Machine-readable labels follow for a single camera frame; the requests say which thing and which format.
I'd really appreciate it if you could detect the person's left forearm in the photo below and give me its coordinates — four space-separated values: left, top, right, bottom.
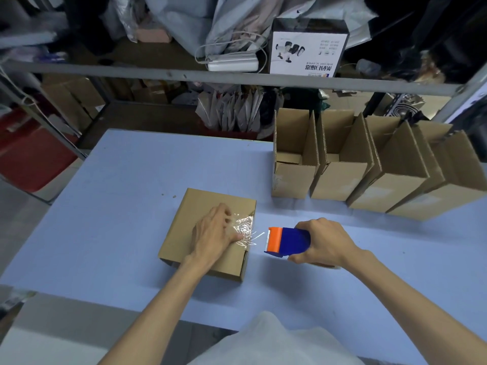
98 258 214 365

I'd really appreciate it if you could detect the red plastic stool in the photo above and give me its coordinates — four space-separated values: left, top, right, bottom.
0 109 79 193

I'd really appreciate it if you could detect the person's right forearm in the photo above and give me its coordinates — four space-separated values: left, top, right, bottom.
344 249 487 365

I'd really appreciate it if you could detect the person's left hand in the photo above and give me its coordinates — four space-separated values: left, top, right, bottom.
188 203 244 277

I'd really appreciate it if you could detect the orange blue tape dispenser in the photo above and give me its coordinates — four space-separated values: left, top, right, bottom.
264 226 341 270

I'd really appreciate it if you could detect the pile of grey plastic mailers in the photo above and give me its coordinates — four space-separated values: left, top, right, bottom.
141 0 377 54

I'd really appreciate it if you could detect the person's right hand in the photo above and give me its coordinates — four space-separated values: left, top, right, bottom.
288 218 366 270

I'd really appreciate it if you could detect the plain brown cardboard box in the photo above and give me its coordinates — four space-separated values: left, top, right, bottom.
388 120 487 221

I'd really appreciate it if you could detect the dark green bag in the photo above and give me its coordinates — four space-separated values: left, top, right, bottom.
283 87 330 111

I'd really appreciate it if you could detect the white power strip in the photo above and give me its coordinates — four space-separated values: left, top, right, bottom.
206 51 260 72

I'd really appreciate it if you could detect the white black printed box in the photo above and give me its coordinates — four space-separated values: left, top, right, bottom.
267 17 350 79

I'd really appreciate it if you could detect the large brown storage cardboard box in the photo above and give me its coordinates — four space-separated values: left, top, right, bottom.
42 76 106 132

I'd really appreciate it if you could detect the grey metal shelving rack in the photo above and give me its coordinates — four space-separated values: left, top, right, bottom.
0 0 487 206

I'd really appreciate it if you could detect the white glossy cabinet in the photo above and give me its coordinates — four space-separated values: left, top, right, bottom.
0 292 191 365

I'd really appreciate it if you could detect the white perforated rack post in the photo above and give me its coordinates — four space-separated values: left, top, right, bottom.
433 62 487 124

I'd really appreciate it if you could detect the silver reflective roll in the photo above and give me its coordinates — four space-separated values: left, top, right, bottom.
386 93 425 118

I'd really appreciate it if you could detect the bundle of grey paper bags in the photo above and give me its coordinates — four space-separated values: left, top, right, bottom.
195 87 265 133

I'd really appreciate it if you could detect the person's white shirt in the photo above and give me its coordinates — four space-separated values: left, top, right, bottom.
186 311 366 365

